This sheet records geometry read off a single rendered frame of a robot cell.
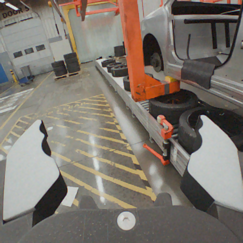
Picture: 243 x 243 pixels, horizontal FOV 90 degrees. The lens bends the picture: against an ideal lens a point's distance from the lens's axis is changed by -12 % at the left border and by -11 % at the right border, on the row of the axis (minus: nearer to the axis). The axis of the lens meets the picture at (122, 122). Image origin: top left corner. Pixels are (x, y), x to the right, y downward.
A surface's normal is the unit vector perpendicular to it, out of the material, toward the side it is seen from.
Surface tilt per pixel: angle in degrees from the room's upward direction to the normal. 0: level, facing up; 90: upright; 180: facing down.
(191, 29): 87
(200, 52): 51
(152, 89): 90
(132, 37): 90
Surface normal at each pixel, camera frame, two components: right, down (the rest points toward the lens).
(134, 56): 0.27, 0.49
